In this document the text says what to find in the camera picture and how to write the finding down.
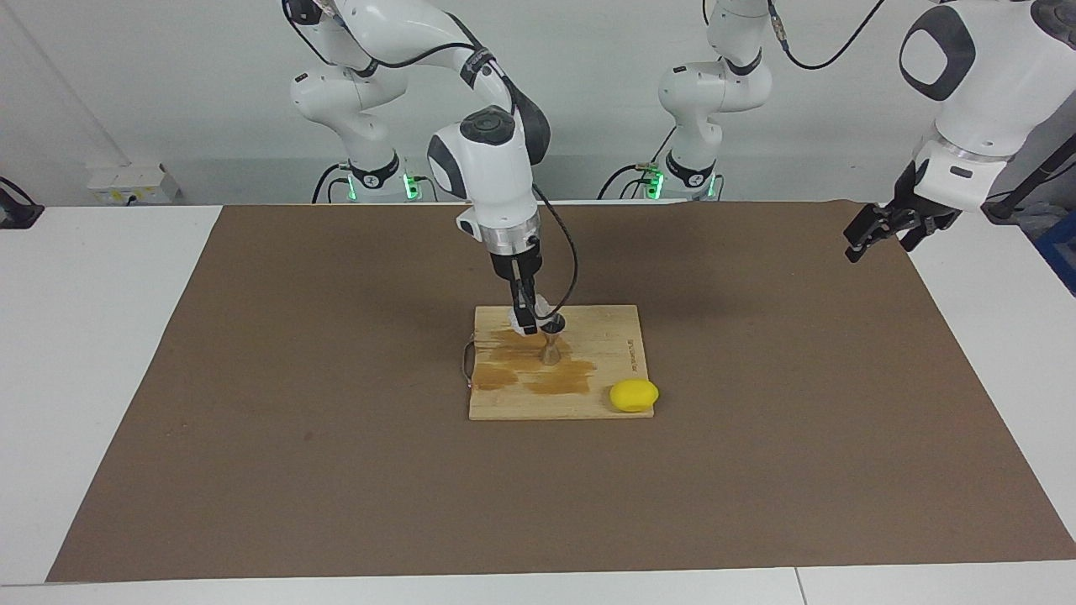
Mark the white wall socket box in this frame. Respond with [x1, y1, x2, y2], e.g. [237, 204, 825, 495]
[87, 164, 182, 205]

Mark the steel double jigger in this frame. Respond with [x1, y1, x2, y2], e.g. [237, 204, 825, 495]
[538, 313, 567, 366]

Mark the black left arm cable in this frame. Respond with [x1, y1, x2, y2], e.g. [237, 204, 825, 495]
[767, 0, 888, 70]

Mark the wooden cutting board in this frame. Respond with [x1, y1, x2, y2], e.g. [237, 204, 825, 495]
[461, 304, 656, 421]

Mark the yellow lemon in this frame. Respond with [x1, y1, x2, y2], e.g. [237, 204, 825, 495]
[609, 378, 661, 414]

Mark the brown table mat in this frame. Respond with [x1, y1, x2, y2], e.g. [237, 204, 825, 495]
[46, 200, 1076, 583]

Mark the black stand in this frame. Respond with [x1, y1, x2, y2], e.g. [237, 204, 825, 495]
[979, 134, 1076, 224]

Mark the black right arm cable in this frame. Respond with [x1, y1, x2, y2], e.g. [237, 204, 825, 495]
[286, 0, 579, 318]

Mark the black table clamp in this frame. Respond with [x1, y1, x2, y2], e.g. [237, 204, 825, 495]
[0, 176, 45, 229]

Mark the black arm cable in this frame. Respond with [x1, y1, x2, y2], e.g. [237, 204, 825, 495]
[286, 0, 579, 318]
[767, 0, 888, 70]

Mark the clear glass cup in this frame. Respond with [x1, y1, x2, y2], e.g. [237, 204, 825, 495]
[509, 294, 556, 337]

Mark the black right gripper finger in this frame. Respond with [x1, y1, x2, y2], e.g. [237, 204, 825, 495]
[510, 277, 539, 337]

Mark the black base cable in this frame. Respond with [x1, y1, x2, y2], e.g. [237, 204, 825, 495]
[311, 162, 354, 204]
[597, 122, 678, 201]

